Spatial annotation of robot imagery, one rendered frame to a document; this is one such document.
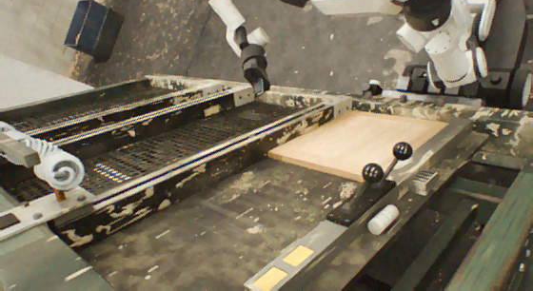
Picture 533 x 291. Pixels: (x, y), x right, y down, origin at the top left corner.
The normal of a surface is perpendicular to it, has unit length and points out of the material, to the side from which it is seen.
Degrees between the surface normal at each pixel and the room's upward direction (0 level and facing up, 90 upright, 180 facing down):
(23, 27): 90
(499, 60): 0
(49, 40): 90
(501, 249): 57
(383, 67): 0
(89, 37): 90
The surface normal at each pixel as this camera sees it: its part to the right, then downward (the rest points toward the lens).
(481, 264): -0.09, -0.94
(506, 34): -0.62, -0.24
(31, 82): 0.70, 0.26
